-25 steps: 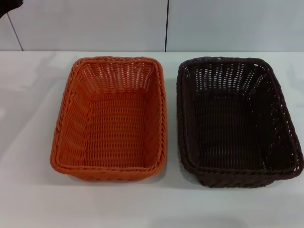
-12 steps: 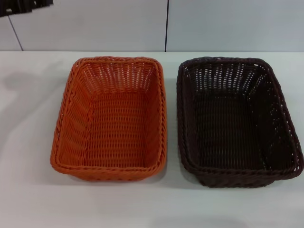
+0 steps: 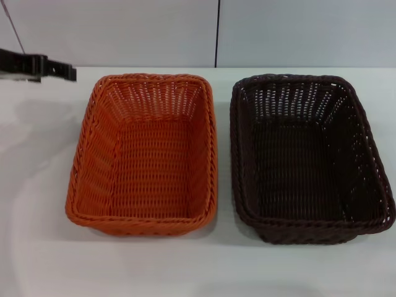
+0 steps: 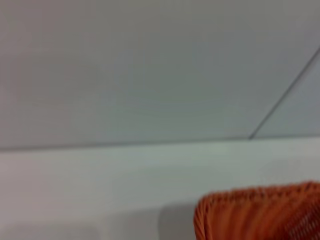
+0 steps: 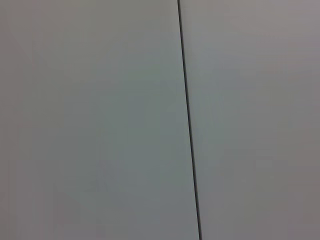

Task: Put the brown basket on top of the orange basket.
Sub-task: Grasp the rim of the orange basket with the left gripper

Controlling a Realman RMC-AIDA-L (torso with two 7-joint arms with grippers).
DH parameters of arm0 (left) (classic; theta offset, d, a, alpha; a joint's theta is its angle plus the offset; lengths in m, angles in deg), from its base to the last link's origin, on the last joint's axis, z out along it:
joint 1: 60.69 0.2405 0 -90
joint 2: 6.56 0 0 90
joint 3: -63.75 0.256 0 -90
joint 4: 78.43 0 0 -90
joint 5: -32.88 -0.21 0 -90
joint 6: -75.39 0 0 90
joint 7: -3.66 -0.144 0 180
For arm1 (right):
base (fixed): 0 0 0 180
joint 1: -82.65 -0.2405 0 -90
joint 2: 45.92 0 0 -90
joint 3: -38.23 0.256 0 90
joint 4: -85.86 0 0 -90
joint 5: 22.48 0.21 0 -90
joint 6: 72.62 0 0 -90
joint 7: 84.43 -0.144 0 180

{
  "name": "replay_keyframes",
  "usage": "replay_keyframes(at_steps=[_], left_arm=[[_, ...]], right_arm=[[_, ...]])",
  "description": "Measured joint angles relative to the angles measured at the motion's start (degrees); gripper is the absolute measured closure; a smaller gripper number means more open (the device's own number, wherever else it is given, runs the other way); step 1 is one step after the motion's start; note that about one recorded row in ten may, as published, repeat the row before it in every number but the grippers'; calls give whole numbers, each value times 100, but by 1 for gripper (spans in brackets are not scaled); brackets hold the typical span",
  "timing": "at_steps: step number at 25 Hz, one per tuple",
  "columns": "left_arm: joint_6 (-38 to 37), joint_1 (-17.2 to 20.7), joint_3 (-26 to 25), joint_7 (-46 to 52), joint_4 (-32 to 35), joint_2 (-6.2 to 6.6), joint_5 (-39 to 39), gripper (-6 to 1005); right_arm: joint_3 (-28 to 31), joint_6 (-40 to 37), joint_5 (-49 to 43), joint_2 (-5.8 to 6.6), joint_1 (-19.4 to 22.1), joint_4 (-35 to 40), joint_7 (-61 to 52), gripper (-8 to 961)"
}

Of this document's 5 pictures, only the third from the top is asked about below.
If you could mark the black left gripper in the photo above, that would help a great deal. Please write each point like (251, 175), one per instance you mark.
(21, 63)

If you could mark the orange woven plastic basket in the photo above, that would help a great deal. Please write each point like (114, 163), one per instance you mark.
(154, 161)

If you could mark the dark brown woven basket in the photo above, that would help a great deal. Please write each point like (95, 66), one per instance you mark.
(297, 173)

